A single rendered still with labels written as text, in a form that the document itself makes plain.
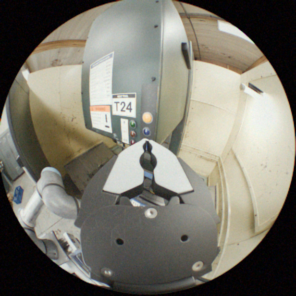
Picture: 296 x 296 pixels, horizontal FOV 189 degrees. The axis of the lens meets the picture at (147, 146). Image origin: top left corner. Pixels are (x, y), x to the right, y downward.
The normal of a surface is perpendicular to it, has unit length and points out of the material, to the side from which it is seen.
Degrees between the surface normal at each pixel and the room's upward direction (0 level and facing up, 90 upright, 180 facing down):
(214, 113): 90
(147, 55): 90
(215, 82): 90
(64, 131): 90
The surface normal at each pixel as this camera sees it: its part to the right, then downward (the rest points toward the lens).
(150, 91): -0.48, 0.44
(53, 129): 0.87, 0.29
